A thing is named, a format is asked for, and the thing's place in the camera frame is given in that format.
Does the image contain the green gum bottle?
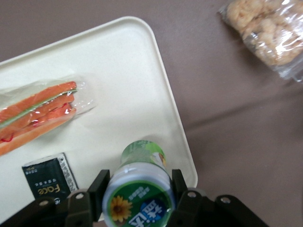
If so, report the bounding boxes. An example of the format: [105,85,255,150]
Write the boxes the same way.
[102,140,177,227]

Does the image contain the brown table cover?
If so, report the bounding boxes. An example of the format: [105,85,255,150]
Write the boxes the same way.
[0,0,303,227]

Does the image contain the wrapped triangle sandwich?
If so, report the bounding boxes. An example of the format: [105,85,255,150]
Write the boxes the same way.
[0,75,97,157]

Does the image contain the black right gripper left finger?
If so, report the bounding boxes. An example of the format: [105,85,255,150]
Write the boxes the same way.
[88,169,111,223]

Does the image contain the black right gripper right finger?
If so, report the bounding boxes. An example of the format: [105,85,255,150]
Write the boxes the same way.
[171,169,190,211]

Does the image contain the cream plastic tray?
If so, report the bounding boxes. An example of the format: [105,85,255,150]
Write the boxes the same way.
[0,16,198,222]

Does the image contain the black Face tissue pack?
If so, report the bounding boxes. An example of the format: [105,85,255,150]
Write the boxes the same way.
[21,152,79,201]

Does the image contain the clear bag puffed snack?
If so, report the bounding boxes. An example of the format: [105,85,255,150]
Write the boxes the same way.
[217,0,303,82]

